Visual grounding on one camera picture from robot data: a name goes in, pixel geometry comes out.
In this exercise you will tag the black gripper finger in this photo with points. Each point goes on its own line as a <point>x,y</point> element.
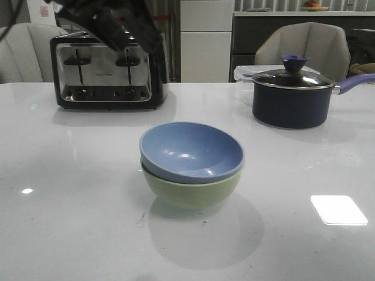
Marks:
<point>137,20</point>
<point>98,21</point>

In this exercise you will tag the blue bowl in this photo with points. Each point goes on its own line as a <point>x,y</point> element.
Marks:
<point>190,153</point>

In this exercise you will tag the green bowl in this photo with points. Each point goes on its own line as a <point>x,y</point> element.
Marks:
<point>191,196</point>

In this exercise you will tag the black and chrome toaster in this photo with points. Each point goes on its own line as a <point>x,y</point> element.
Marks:
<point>87,74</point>

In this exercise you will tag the white refrigerator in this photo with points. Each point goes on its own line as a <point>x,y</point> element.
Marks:
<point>205,41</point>

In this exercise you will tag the grey chair left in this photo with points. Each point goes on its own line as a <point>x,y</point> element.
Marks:
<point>26,55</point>

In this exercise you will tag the grey chair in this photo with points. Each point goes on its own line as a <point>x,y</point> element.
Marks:
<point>26,55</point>
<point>325,45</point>

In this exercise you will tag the dark kitchen counter cabinet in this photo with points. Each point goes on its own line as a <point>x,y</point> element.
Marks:
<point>252,29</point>

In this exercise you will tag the clear plastic food container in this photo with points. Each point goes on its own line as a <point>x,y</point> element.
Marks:
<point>244,73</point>

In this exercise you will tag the glass pot lid blue knob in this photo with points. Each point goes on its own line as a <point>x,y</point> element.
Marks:
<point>294,63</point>

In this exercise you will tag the fruit bowl on counter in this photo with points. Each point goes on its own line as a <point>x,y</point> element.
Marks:
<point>313,6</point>

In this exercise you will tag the dark blue saucepan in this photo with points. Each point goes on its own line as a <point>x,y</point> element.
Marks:
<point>299,109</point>

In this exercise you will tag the grey chair right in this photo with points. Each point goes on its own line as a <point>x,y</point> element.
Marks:
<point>325,45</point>

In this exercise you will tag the woven basket at right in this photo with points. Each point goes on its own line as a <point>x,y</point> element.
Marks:
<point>359,69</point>

